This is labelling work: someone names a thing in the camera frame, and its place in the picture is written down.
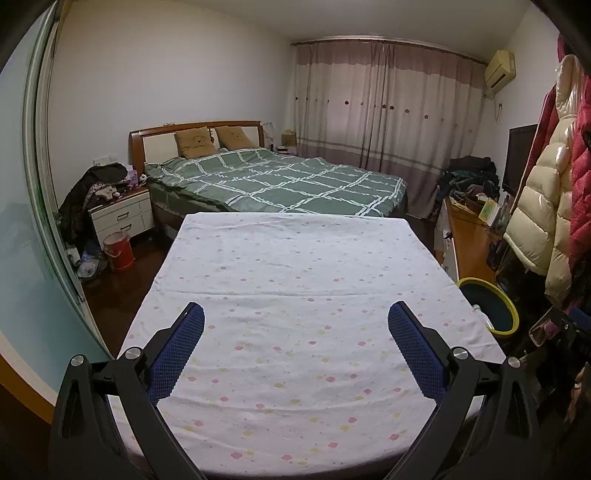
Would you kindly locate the green card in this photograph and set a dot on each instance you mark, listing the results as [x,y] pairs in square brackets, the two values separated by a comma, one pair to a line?
[488,212]

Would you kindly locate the green plaid duvet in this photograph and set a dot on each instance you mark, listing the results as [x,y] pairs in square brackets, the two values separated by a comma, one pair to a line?
[277,180]

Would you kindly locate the cream puffer jacket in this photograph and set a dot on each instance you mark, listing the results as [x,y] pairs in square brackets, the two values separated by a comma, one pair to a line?
[535,207]

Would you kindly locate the yellow rimmed blue trash bin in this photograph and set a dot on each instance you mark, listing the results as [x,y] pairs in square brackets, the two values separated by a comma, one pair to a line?
[489,304]

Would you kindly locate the yellow tissue box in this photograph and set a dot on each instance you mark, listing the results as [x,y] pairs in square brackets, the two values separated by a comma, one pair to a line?
[289,139]

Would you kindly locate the red bucket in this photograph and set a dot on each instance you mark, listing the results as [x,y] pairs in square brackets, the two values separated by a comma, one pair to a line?
[121,256]

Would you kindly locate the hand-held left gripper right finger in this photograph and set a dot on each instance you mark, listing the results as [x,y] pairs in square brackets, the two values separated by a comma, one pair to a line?
[415,350]

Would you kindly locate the frosted glass sliding door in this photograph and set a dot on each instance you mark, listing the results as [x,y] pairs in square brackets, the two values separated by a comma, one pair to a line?
[27,221]

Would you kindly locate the plastic bags on floor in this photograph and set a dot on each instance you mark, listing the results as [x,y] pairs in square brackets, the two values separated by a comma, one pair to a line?
[90,267]

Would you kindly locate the wall air conditioner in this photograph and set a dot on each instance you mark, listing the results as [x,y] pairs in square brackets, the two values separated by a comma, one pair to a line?
[498,69]

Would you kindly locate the brown pillow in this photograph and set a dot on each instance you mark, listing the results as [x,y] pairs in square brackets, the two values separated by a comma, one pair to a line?
[235,137]
[194,142]

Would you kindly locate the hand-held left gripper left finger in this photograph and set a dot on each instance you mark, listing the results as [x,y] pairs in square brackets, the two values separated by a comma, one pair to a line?
[178,355]

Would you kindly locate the pink white curtain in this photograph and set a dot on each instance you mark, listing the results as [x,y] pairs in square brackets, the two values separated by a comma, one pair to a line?
[383,120]

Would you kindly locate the white table lamp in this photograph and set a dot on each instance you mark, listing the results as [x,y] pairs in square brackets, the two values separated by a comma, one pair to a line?
[270,129]

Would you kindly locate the white nightstand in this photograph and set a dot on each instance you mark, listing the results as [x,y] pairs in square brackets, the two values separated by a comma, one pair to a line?
[122,217]

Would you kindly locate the mixed clothes pile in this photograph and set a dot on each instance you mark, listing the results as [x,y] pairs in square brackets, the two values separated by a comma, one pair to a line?
[471,177]

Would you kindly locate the pink pouch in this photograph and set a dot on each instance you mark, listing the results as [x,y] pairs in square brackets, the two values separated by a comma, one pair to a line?
[551,330]

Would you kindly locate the red jacket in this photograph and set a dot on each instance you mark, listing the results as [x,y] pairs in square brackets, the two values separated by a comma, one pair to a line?
[581,207]

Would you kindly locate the black bag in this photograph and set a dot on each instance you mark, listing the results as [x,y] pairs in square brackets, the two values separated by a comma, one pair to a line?
[517,277]

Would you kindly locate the dark clothes pile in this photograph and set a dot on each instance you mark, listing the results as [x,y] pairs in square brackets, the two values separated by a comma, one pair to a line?
[78,203]

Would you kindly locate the wooden desk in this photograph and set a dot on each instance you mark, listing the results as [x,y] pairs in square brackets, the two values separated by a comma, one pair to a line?
[471,240]

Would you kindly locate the wooden bed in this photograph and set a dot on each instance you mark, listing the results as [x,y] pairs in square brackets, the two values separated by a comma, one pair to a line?
[157,143]

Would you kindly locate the black television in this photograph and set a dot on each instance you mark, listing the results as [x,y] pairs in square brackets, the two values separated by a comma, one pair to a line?
[519,157]

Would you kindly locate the white floral tablecloth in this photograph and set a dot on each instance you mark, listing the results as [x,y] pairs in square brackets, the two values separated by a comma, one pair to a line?
[286,323]

